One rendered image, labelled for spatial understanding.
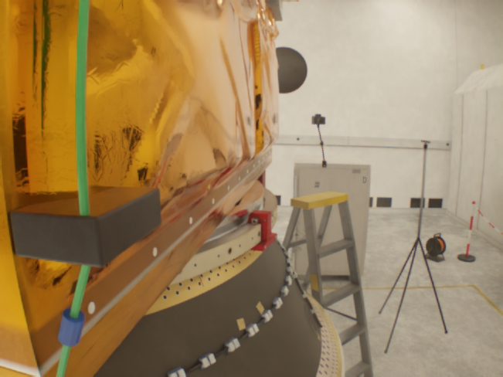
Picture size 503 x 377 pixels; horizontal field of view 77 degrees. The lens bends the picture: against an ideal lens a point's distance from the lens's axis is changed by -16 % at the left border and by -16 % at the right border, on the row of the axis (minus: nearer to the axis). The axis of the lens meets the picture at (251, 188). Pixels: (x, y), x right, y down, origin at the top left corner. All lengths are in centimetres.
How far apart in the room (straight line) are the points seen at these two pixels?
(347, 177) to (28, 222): 432
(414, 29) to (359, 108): 233
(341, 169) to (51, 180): 427
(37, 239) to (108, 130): 11
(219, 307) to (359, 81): 793
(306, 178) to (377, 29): 522
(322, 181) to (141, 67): 417
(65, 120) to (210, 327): 66
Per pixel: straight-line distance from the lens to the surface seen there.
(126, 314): 41
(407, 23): 911
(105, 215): 22
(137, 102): 33
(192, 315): 82
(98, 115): 29
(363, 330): 268
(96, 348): 36
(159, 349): 78
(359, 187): 452
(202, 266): 79
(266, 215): 97
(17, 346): 30
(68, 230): 22
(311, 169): 443
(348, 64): 858
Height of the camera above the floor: 197
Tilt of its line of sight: 10 degrees down
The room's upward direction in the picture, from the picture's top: straight up
